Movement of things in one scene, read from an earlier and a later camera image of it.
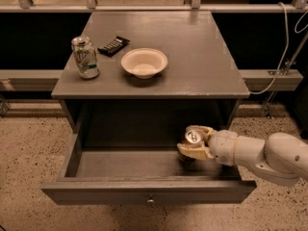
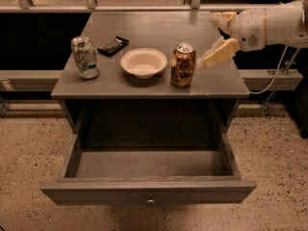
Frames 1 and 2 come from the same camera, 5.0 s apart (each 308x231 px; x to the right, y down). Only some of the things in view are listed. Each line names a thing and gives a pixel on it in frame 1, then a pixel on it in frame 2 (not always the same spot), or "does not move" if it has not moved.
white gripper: (222, 146) -> (248, 28)
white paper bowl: (144, 62) does not move
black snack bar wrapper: (114, 46) does not move
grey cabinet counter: (198, 86) does not move
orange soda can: (193, 138) -> (183, 65)
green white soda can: (86, 57) does not move
